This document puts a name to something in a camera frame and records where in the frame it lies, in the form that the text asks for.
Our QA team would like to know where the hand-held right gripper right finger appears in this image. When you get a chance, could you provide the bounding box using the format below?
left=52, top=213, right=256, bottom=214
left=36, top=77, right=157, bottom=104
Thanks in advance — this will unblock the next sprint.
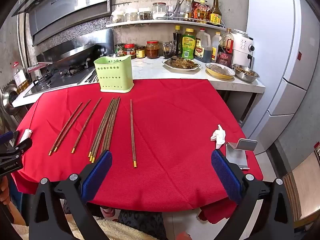
left=211, top=149, right=297, bottom=240

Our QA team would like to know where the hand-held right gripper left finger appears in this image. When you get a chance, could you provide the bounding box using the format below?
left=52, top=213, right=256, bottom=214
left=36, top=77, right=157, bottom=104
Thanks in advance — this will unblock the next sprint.
left=29, top=150, right=113, bottom=240

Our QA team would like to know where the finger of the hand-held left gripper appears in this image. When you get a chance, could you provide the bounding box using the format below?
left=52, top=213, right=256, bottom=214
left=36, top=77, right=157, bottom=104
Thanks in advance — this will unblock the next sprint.
left=0, top=131, right=14, bottom=144
left=11, top=138, right=33, bottom=155

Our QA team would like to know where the green plastic utensil holder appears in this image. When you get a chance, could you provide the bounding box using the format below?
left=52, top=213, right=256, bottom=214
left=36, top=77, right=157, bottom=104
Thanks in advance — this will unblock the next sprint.
left=94, top=56, right=134, bottom=93

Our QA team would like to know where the clear cup with utensils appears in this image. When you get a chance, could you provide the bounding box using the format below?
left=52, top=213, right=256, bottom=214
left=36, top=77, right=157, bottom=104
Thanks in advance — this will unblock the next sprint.
left=167, top=0, right=185, bottom=18

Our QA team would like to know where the person's left hand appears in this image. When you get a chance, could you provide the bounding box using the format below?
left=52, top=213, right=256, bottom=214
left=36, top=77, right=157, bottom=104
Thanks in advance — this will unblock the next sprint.
left=0, top=177, right=12, bottom=205

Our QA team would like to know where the white paper roll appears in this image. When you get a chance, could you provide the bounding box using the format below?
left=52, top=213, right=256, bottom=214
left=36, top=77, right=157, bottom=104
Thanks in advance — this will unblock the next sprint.
left=19, top=129, right=33, bottom=143

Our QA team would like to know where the metal phone stand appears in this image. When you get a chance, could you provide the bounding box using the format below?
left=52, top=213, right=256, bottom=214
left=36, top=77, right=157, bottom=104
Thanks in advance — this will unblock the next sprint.
left=226, top=138, right=258, bottom=170

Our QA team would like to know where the crumpled white tissue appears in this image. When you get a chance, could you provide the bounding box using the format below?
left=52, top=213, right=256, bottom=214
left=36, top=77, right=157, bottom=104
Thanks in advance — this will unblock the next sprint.
left=210, top=124, right=227, bottom=149

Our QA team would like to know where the bundle of wooden chopsticks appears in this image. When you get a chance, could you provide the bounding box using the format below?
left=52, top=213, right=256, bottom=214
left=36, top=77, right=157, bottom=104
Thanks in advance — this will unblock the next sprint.
left=88, top=97, right=121, bottom=163

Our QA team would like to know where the beige fleece cloth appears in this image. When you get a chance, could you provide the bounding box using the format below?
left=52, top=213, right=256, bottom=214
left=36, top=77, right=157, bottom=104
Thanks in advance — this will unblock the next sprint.
left=67, top=217, right=163, bottom=240

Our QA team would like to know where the cooking oil bottle red cap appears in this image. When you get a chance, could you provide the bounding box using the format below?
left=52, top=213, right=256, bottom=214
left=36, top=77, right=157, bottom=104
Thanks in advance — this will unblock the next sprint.
left=11, top=62, right=29, bottom=93

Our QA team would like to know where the dark patterned cloth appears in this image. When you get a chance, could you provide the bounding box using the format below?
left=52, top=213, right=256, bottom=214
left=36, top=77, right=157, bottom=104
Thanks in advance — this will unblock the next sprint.
left=117, top=210, right=163, bottom=240

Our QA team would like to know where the gas stove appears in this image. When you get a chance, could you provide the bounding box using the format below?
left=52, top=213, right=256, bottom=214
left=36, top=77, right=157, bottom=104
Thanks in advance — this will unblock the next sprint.
left=24, top=65, right=97, bottom=97

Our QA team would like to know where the wooden chair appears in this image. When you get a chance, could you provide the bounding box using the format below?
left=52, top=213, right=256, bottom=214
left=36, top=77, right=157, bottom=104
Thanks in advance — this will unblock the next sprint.
left=282, top=152, right=320, bottom=228

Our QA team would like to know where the red tablecloth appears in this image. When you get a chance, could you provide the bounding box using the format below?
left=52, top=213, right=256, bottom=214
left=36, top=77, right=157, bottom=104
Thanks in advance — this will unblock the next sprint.
left=11, top=79, right=264, bottom=224

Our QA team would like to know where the steel bowl with food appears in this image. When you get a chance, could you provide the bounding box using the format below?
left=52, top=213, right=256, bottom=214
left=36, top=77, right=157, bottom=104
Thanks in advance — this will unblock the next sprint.
left=231, top=63, right=260, bottom=83

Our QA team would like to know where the yellow bowl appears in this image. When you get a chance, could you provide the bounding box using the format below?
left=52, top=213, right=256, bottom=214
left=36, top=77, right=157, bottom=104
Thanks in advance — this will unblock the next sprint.
left=205, top=62, right=236, bottom=80

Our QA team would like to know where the plate of cooked food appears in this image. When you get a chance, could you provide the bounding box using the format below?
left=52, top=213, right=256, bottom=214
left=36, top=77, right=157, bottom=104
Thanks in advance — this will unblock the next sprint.
left=162, top=57, right=201, bottom=71

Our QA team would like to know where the green label jar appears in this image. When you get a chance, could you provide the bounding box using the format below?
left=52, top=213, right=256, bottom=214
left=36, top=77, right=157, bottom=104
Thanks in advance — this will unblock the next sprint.
left=114, top=43, right=125, bottom=57

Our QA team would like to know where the red lid sauce jar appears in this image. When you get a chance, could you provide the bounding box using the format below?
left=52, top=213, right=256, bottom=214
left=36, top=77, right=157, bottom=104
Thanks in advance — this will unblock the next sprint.
left=124, top=44, right=136, bottom=59

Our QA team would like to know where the white air fryer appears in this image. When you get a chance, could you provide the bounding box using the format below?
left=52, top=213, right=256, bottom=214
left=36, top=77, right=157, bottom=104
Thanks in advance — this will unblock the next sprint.
left=230, top=29, right=255, bottom=69

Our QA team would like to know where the large dark jug red label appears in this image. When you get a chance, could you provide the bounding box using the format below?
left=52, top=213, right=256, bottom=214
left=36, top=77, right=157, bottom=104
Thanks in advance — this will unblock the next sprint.
left=194, top=29, right=212, bottom=63

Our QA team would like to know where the white vinegar bottle yellow cap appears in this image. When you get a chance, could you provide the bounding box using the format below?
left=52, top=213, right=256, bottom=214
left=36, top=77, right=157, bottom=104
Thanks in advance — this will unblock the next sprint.
left=211, top=32, right=222, bottom=60

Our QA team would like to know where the white refrigerator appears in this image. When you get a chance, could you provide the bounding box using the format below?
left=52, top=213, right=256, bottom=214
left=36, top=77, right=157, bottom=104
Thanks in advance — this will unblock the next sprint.
left=241, top=0, right=320, bottom=155

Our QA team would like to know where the chili sauce jar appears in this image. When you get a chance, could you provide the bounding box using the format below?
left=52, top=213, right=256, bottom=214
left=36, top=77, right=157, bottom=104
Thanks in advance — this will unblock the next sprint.
left=146, top=40, right=160, bottom=58

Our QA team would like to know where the green bottle yellow cap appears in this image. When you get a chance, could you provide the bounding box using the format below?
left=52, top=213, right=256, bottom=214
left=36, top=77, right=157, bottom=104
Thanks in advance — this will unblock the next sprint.
left=181, top=28, right=196, bottom=60

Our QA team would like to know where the black range hood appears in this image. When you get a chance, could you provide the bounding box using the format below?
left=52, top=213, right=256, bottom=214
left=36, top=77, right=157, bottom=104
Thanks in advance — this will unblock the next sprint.
left=11, top=0, right=113, bottom=47

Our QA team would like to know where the soy sauce bottle yellow cap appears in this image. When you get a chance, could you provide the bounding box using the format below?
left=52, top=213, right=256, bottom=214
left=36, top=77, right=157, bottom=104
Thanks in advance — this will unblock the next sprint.
left=174, top=25, right=182, bottom=57

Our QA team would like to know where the white spice jar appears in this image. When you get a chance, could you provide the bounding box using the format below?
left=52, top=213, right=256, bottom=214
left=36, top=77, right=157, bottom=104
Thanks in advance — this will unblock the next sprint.
left=111, top=10, right=125, bottom=23

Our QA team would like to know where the dark sauce bottle yellow label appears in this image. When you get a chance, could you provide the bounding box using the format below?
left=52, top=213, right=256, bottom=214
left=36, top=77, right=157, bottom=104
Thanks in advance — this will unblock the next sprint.
left=209, top=0, right=222, bottom=25

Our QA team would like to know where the clear spice jar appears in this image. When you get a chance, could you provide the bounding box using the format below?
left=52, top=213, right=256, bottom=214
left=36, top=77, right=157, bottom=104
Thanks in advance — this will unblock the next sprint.
left=125, top=9, right=138, bottom=22

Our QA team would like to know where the small yellow oil bottle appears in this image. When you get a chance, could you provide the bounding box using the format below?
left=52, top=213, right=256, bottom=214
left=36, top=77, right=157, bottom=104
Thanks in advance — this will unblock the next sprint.
left=196, top=0, right=209, bottom=22

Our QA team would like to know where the dark spice jar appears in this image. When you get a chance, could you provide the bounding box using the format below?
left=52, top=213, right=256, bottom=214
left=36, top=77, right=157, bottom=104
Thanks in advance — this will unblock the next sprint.
left=139, top=8, right=153, bottom=20

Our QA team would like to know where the red seasoning packet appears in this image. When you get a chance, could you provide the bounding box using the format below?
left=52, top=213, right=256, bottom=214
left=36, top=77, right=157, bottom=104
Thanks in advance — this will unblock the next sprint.
left=191, top=0, right=208, bottom=22

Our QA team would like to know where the small clear bottle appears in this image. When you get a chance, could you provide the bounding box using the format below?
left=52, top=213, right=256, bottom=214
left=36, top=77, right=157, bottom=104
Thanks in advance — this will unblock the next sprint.
left=184, top=0, right=192, bottom=20

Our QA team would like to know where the glass jar red lid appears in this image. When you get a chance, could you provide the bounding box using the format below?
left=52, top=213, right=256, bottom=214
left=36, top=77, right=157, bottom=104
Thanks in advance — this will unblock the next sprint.
left=152, top=2, right=167, bottom=20

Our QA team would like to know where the dark jug red handle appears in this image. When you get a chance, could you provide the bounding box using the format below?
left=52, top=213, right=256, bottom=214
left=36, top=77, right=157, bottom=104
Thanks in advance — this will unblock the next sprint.
left=215, top=28, right=234, bottom=68

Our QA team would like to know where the white wall shelf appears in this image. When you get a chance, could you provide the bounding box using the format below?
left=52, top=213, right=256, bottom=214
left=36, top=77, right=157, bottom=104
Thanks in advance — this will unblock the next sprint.
left=105, top=19, right=225, bottom=30

